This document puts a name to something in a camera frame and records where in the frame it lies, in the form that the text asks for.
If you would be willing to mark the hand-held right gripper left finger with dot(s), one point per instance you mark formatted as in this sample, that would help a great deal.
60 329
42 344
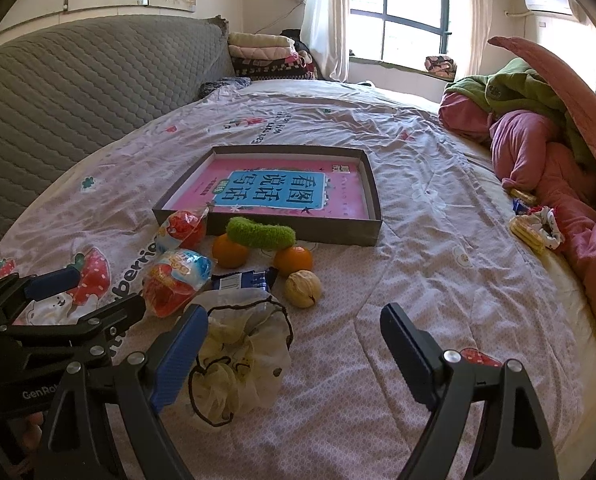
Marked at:
178 355

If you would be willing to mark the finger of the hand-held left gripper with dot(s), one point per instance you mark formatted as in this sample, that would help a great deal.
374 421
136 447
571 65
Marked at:
53 281
123 312

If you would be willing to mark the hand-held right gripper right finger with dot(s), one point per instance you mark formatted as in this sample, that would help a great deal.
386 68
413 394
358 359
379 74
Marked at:
408 360

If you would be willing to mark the blue orange toy egg packet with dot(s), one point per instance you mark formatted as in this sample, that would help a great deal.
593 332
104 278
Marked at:
175 280

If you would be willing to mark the blue snack packet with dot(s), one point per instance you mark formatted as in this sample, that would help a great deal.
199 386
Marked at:
243 280

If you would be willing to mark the red white toy egg packet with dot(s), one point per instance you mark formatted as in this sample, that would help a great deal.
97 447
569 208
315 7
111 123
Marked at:
183 230

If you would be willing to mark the orange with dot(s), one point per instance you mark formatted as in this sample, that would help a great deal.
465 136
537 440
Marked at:
293 261
229 254

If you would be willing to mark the green fuzzy scrunchie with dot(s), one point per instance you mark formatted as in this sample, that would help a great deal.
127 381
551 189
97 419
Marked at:
260 232

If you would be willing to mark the grey cardboard tray box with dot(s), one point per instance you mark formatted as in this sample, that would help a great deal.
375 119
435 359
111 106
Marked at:
328 232

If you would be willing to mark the person's left hand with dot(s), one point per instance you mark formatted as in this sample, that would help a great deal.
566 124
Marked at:
30 430

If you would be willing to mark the grey quilted headboard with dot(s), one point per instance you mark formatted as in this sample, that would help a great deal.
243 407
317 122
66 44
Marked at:
78 95

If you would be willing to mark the small blue candy packet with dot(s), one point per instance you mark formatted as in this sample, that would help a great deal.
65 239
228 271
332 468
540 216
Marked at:
519 205

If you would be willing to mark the pink blue picture book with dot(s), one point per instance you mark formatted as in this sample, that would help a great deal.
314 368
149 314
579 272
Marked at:
278 190

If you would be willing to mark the small items near bedding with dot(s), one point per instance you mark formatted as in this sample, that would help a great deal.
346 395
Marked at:
548 225

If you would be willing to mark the small yellow snack packet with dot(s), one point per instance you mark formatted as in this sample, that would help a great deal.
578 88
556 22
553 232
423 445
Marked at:
522 194

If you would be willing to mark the pink quilt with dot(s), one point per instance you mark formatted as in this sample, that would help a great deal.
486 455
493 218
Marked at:
533 155

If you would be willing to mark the dark patterned cloth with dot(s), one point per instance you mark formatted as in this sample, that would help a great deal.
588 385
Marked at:
225 85

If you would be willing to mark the stack of folded blankets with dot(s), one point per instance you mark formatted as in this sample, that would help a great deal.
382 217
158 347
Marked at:
263 55

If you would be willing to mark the green garment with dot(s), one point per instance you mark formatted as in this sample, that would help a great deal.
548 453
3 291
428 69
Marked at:
523 90

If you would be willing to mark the folded patterned cloth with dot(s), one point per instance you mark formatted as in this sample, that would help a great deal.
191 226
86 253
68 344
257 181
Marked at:
440 66

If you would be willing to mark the pink fleece blanket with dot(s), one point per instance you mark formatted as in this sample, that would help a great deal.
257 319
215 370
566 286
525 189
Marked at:
573 95

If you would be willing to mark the dark clothing pile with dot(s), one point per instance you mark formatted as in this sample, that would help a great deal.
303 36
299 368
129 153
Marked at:
295 40

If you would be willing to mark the white curtain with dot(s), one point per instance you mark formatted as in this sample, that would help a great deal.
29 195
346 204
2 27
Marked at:
479 20
325 20

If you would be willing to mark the window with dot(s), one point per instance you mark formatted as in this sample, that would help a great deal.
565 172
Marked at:
403 10

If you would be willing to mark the white air conditioner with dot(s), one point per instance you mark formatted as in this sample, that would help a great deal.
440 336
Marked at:
550 5

